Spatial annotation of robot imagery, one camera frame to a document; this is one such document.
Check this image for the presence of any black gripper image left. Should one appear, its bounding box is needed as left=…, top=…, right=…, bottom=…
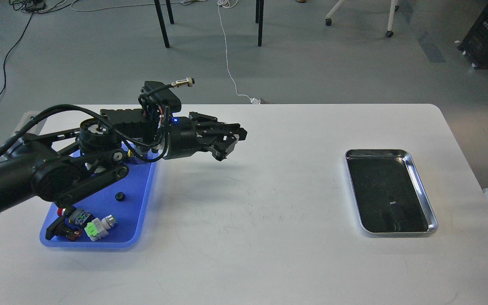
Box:
left=163, top=112, right=247, bottom=161

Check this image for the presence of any blue plastic tray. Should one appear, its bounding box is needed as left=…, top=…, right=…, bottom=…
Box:
left=39, top=157, right=156, bottom=249

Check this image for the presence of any silver metal tray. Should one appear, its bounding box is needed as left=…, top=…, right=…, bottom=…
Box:
left=345, top=149, right=439, bottom=237

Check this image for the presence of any black table leg right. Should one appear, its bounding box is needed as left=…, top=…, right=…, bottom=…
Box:
left=255, top=0, right=265, bottom=47

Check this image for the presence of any black table leg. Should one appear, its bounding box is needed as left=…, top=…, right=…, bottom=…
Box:
left=154, top=0, right=175, bottom=48
left=255, top=0, right=265, bottom=47

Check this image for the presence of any black table leg left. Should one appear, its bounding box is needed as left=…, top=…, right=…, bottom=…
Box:
left=154, top=0, right=175, bottom=48

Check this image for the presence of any red emergency stop button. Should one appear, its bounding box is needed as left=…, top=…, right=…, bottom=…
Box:
left=44, top=206, right=94, bottom=242

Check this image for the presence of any white chair base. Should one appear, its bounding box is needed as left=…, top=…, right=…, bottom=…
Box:
left=324, top=0, right=400, bottom=38

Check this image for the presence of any white cable on floor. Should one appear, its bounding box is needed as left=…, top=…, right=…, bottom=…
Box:
left=217, top=0, right=261, bottom=104

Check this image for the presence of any white green selector switch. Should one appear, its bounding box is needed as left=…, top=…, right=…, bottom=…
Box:
left=84, top=215, right=117, bottom=241

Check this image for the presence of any black cable on floor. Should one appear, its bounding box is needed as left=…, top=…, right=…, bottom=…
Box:
left=0, top=0, right=45, bottom=161

